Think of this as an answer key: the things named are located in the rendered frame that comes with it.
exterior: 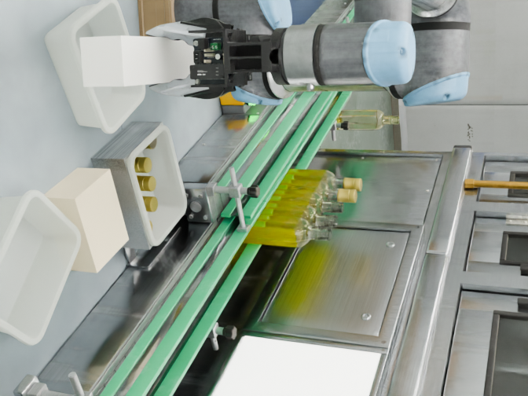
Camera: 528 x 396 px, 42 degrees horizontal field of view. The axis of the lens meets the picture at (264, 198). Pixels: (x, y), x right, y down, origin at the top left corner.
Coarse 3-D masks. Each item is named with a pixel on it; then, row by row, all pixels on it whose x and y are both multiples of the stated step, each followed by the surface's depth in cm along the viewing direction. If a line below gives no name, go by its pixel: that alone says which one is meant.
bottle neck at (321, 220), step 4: (320, 216) 169; (324, 216) 168; (328, 216) 168; (332, 216) 168; (336, 216) 168; (316, 220) 169; (320, 220) 168; (324, 220) 168; (328, 220) 167; (332, 220) 167; (336, 220) 169; (316, 224) 169; (320, 224) 169; (324, 224) 168; (328, 224) 168; (332, 224) 167; (336, 224) 169
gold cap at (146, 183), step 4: (140, 176) 151; (144, 176) 151; (148, 176) 150; (152, 176) 151; (140, 180) 150; (144, 180) 150; (148, 180) 149; (152, 180) 151; (140, 184) 150; (144, 184) 150; (148, 184) 149; (152, 184) 151; (140, 188) 150; (144, 188) 150; (148, 188) 150; (152, 188) 151
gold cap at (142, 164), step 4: (136, 160) 148; (140, 160) 148; (144, 160) 147; (148, 160) 149; (136, 164) 148; (140, 164) 148; (144, 164) 147; (148, 164) 149; (136, 168) 148; (140, 168) 148; (144, 168) 147; (148, 168) 149; (136, 172) 149; (140, 172) 149; (144, 172) 148; (148, 172) 149
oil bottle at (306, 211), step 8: (264, 208) 173; (272, 208) 173; (280, 208) 172; (288, 208) 171; (296, 208) 171; (304, 208) 170; (312, 208) 170; (288, 216) 169; (296, 216) 168; (304, 216) 168; (312, 216) 168; (312, 224) 168
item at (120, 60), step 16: (96, 48) 86; (112, 48) 85; (128, 48) 86; (144, 48) 90; (160, 48) 94; (176, 48) 98; (192, 48) 102; (96, 64) 87; (112, 64) 86; (128, 64) 87; (144, 64) 90; (160, 64) 94; (176, 64) 98; (192, 64) 102; (96, 80) 87; (112, 80) 86; (128, 80) 87; (144, 80) 90; (160, 80) 94
